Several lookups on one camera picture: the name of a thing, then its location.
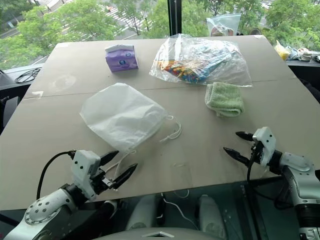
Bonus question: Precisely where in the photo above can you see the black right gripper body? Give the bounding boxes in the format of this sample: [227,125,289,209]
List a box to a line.
[246,140,263,168]

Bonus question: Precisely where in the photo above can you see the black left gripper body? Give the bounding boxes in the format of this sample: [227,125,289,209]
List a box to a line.
[89,167,119,197]

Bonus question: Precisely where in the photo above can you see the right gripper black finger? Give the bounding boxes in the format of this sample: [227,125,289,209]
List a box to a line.
[235,131,254,142]
[222,147,251,168]

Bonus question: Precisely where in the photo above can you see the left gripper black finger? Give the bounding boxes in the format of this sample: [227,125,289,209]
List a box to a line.
[112,163,139,189]
[99,150,120,168]

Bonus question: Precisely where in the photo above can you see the green folded towel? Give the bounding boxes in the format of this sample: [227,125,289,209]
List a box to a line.
[204,81,245,118]

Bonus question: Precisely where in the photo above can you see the clear bag of colourful blocks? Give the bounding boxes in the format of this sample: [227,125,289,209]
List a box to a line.
[149,33,253,88]

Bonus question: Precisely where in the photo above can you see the yellow bag on sill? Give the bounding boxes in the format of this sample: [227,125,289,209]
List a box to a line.
[274,39,291,61]

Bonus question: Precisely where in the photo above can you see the blue-topped clear zip bag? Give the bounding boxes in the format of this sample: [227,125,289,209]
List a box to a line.
[206,13,242,38]

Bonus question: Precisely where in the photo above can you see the purple tissue pack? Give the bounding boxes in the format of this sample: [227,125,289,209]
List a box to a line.
[104,44,140,73]

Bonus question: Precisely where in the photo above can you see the pale cloth pile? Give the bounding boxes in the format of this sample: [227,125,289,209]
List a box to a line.
[287,46,314,62]

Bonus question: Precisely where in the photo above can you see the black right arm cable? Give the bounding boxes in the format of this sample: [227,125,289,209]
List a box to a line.
[246,142,258,182]

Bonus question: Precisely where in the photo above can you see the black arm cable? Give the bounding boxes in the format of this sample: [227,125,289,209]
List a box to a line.
[36,149,77,201]
[246,142,258,182]

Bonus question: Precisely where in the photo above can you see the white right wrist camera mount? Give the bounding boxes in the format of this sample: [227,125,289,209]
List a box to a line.
[251,126,277,167]

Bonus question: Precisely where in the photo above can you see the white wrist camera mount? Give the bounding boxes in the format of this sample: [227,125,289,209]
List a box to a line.
[251,126,277,167]
[70,149,102,201]

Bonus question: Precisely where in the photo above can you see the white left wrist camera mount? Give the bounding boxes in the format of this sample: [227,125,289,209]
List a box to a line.
[70,149,102,201]

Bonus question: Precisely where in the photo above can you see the white drawstring bag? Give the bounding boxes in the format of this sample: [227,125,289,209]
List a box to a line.
[79,82,183,177]

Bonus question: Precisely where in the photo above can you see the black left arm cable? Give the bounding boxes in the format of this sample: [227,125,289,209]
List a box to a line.
[36,149,77,201]

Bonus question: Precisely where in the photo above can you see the thin white cable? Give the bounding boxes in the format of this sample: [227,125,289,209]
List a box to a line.
[161,189,201,230]

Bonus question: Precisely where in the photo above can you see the black coiled floor cable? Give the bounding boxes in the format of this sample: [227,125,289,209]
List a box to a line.
[14,67,41,84]

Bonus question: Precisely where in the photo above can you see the dark window frame post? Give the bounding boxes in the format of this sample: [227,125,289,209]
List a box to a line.
[167,0,181,36]

